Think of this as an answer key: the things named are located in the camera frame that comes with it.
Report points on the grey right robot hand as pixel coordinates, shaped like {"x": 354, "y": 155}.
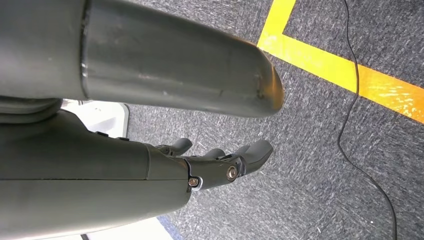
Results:
{"x": 82, "y": 185}

